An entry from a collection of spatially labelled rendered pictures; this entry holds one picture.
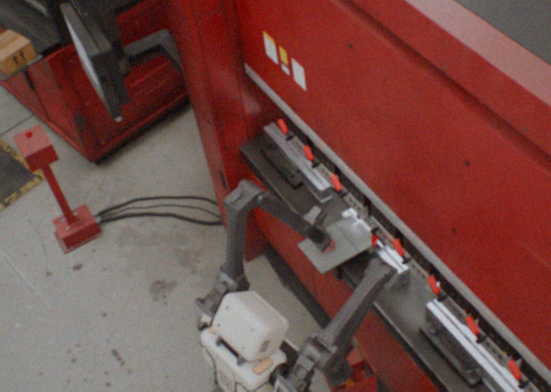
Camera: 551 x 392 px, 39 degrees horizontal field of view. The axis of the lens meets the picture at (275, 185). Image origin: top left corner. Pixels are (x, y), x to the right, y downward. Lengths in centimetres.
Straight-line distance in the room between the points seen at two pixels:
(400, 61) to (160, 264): 258
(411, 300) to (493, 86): 140
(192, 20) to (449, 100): 142
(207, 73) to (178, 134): 181
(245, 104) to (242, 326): 138
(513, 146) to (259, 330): 101
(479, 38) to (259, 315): 114
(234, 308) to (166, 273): 193
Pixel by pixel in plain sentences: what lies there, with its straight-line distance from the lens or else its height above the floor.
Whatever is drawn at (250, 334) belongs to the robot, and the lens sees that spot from 256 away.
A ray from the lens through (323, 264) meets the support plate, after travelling 312.
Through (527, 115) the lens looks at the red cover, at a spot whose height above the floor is 223.
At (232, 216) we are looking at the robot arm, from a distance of 259.
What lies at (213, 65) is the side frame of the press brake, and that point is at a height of 139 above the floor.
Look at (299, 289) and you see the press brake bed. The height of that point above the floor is 5.
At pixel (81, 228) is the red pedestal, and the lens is 471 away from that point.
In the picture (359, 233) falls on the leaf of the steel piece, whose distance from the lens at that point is 321.
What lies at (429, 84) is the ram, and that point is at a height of 206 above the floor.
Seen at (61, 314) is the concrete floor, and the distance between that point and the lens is 453.
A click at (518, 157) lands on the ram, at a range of 204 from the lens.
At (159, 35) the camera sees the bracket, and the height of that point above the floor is 121.
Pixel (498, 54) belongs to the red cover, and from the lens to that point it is 194.
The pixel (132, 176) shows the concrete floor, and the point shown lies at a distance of 505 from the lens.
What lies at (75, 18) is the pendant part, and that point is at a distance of 358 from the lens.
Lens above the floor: 352
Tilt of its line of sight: 48 degrees down
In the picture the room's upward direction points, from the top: 10 degrees counter-clockwise
